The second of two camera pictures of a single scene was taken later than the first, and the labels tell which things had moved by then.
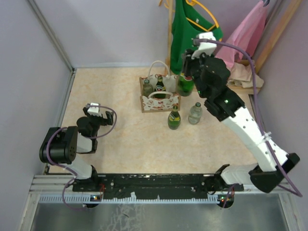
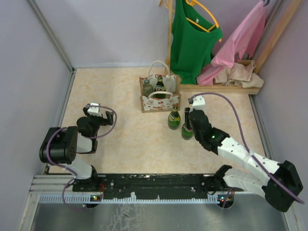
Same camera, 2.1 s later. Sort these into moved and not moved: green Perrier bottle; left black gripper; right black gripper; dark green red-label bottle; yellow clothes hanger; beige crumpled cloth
Moved: right black gripper; dark green red-label bottle
Not moved: beige crumpled cloth; left black gripper; green Perrier bottle; yellow clothes hanger
